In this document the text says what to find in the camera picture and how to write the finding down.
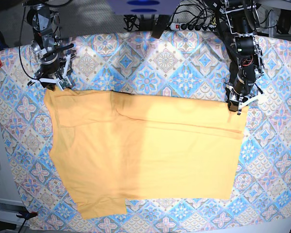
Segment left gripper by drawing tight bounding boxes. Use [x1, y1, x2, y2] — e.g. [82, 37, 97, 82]
[226, 78, 264, 115]

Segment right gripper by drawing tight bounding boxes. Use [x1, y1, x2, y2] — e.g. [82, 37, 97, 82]
[28, 54, 74, 87]

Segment yellow T-shirt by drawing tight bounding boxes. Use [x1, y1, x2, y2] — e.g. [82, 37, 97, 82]
[44, 89, 248, 219]

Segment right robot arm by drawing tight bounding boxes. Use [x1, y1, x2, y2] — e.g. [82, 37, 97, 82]
[23, 0, 75, 91]

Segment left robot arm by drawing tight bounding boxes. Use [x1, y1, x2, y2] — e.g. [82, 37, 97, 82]
[213, 0, 264, 115]

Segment patterned blue pink tablecloth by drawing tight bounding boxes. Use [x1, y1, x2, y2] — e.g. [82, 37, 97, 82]
[0, 32, 291, 233]

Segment white power strip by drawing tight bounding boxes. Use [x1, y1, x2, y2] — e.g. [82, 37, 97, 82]
[170, 22, 187, 31]

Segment red black clamp lower left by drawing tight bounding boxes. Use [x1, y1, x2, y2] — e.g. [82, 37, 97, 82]
[16, 212, 38, 220]

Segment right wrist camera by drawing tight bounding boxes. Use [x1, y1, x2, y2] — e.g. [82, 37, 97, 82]
[57, 77, 72, 90]

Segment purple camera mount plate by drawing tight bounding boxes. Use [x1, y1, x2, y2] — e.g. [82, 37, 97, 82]
[107, 0, 180, 15]

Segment black cable bundle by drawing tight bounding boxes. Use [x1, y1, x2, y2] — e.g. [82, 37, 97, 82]
[123, 15, 141, 32]

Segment black camera post clamp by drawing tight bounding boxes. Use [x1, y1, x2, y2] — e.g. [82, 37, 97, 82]
[151, 15, 170, 39]

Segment white rail bracket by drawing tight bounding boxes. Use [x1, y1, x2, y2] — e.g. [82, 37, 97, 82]
[0, 198, 27, 226]

